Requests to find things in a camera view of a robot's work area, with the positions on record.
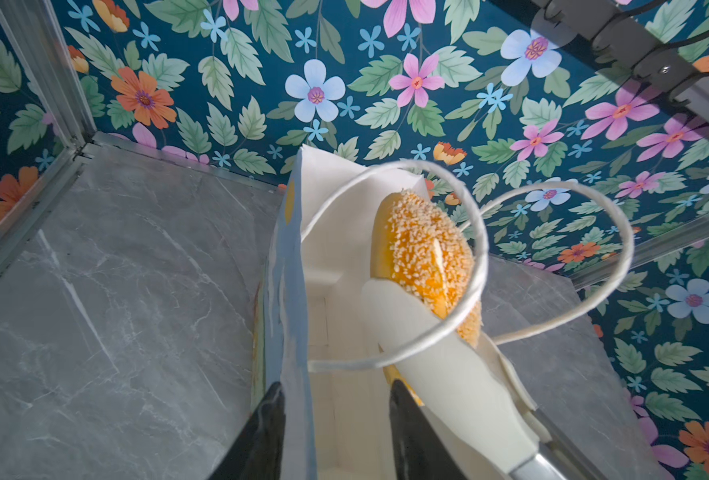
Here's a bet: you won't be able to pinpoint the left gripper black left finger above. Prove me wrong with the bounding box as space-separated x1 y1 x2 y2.
208 382 286 480

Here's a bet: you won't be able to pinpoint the black hook rail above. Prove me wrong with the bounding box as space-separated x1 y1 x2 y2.
536 1 709 103

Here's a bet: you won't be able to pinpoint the steel tongs with white tips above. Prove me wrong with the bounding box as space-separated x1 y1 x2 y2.
362 276 578 479

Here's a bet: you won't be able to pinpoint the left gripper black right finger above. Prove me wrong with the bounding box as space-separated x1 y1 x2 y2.
389 380 466 480

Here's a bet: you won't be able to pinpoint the sesame seeded oval bread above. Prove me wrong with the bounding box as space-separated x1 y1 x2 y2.
369 189 483 406

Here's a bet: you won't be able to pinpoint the aluminium frame post left rear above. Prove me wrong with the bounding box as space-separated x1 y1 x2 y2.
0 0 98 151

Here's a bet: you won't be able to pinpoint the white and green paper bag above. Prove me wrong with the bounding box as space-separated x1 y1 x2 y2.
254 147 657 479

